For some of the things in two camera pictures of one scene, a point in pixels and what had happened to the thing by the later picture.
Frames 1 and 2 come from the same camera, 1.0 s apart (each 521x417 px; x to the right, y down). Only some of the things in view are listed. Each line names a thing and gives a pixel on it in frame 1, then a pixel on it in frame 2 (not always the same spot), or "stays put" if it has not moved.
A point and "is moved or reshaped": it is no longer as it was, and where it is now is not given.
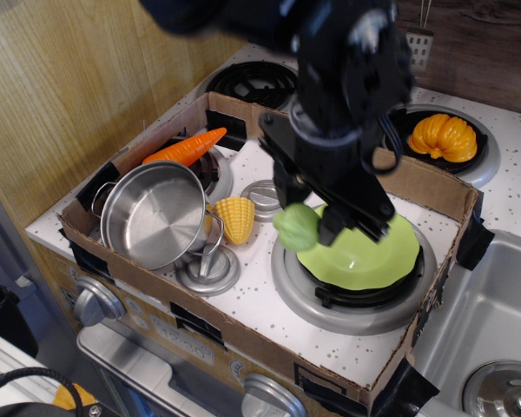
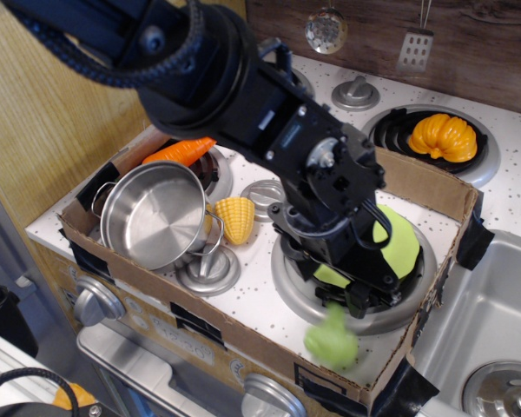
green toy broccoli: (297, 226) is moved or reshaped
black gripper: (337, 172) → (346, 239)
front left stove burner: (215, 173) stays put
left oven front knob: (95, 301) stays put
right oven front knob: (263, 395) stays put
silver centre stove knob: (265, 198) stays put
